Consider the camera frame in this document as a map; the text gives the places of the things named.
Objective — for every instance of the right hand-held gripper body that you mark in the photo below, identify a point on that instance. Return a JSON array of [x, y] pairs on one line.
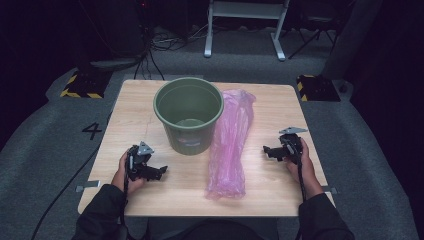
[[293, 146]]

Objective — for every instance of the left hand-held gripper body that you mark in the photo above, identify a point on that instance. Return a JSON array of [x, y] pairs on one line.
[[135, 166]]

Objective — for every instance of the green plastic bucket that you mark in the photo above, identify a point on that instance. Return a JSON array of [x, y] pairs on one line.
[[186, 140]]

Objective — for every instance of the pink plastic bag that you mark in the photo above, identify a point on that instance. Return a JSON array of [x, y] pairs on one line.
[[228, 150]]

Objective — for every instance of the person's left hand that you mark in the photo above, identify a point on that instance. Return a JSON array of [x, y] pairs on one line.
[[120, 178]]

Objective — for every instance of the person's right hand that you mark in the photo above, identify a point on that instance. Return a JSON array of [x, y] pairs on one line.
[[305, 168]]

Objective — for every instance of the black yellow striped floor base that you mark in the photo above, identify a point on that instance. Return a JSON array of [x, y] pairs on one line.
[[85, 85], [318, 88]]

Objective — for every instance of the black tripod stand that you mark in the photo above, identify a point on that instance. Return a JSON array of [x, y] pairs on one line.
[[313, 35]]

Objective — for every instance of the grey column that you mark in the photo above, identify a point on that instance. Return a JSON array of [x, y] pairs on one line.
[[350, 40]]

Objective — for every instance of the dark equipment stand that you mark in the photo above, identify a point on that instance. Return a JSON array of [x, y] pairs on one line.
[[116, 33]]

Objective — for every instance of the grey metal table bracket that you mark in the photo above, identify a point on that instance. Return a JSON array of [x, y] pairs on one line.
[[330, 190], [90, 184]]

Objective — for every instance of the white metal stand frame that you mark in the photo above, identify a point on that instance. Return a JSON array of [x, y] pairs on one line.
[[246, 10]]

